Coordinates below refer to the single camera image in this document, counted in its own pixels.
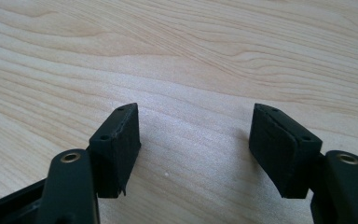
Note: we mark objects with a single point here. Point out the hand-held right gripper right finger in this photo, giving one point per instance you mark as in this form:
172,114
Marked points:
279,149

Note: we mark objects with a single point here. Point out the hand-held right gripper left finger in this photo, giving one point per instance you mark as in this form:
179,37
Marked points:
118,149

